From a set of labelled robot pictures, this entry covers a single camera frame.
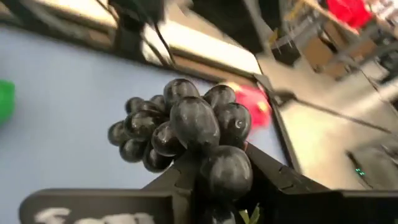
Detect red storage bins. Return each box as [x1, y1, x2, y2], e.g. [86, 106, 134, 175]
[325, 0, 374, 29]

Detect pink dragon fruit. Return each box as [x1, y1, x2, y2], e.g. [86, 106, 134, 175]
[222, 82, 274, 131]

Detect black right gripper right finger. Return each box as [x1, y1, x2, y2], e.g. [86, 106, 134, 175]
[244, 142, 398, 224]

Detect black grape bunch with leaf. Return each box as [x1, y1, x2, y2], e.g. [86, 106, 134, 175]
[107, 77, 262, 224]

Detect green lime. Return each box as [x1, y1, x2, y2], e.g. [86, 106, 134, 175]
[0, 79, 16, 126]

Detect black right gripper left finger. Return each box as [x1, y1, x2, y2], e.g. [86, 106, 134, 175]
[18, 151, 200, 224]

